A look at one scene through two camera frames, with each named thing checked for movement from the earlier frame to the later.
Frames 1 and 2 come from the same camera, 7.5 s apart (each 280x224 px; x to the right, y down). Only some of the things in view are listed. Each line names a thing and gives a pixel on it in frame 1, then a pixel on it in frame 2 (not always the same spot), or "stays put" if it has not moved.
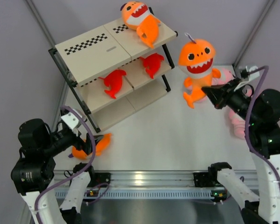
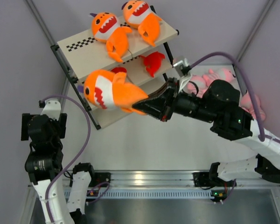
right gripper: (217, 94) -> (145, 105)
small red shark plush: (152, 64) stays put
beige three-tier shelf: (113, 73) stays put
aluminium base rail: (154, 184) stays put
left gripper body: (84, 146) -> (61, 122)
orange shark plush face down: (102, 145) -> (108, 89)
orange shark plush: (198, 55) -> (105, 28)
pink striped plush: (227, 75) stays put
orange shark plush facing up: (137, 16) stays put
